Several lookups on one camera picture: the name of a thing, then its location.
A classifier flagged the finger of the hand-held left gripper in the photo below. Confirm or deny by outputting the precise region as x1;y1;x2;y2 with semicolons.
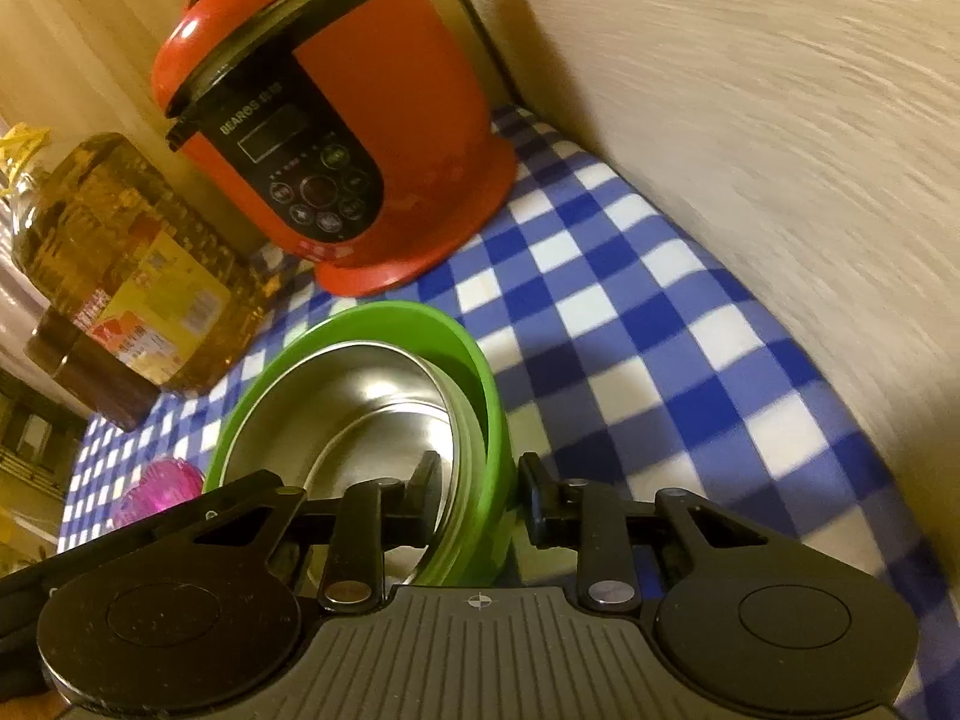
0;469;284;620

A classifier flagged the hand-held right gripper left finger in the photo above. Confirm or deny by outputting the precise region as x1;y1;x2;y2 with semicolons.
150;450;445;614

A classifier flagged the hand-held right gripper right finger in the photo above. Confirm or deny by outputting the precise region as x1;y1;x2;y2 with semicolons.
517;451;790;612

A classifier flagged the pink glass bowl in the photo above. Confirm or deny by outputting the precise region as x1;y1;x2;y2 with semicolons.
112;459;208;535

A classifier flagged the stainless steel bowl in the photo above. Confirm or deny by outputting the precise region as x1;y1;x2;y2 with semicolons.
221;341;487;587

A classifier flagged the green plastic bowl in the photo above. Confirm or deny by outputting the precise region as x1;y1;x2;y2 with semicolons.
202;300;516;587

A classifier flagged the dark wooden shelf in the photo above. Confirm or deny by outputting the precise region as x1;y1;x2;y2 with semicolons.
0;367;92;567

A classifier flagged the brown metal canister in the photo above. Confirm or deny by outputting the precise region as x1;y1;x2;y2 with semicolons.
24;306;163;434

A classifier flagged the blue white checkered tablecloth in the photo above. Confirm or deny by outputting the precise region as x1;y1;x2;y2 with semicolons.
56;101;960;720

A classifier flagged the sheer curtain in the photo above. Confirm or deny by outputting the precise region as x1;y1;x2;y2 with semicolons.
0;225;55;380

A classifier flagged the large cooking oil bottle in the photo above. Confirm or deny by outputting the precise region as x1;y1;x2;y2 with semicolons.
0;124;275;397

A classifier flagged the red electric pressure cooker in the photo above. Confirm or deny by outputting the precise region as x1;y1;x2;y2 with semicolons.
150;0;520;299

